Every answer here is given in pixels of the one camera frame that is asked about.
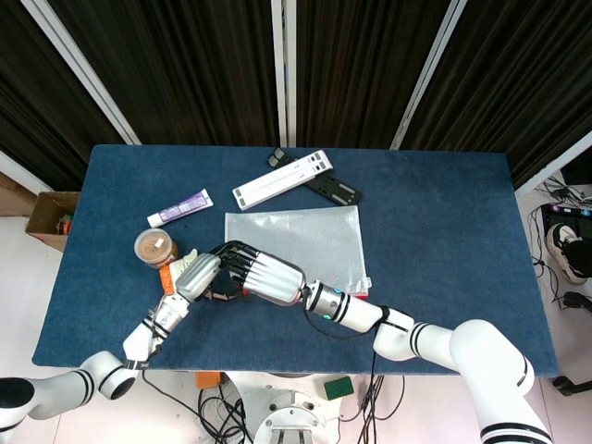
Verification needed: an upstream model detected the black folding stand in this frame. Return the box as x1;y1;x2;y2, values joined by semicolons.
266;147;363;206

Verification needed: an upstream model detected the white black sneaker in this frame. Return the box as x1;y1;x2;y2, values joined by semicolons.
546;222;592;284

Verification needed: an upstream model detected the black power adapter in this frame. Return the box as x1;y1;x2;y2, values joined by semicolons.
561;290;592;312

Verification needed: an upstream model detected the clear mesh zipper pouch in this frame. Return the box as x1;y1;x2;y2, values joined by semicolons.
224;204;374;300

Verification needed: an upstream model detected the blue table cloth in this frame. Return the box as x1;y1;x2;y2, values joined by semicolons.
31;143;560;378

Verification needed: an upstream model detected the brown cardboard box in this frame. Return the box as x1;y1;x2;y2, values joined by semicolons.
25;191;80;253

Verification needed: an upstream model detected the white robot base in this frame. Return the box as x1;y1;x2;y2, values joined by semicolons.
226;372;352;444

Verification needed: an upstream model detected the orange white snack packet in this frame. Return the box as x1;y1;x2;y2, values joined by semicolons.
159;248;200;296

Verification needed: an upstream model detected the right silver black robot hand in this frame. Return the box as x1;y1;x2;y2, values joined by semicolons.
210;240;307;306

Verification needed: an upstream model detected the green block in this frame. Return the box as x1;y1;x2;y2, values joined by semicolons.
323;376;353;400

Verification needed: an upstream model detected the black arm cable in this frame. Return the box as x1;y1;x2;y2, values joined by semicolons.
302;309;388;341

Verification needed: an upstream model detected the dark pleated curtain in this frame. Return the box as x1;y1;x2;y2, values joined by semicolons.
0;0;592;191

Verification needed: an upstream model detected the black floor cable bundle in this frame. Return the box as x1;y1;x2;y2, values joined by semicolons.
141;369;253;444

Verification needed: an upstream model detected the purple white toothpaste tube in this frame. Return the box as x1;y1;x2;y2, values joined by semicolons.
146;189;215;228

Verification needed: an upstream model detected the white frame post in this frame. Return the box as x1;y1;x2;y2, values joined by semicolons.
270;0;298;148
390;0;473;150
20;0;142;147

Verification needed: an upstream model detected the white folding laptop stand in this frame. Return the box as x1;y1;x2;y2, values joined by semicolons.
231;151;334;212

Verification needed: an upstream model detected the clear jar of rubber bands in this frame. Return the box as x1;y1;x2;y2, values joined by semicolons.
133;228;179;269

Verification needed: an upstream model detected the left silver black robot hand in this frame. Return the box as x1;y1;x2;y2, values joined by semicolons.
174;252;232;304

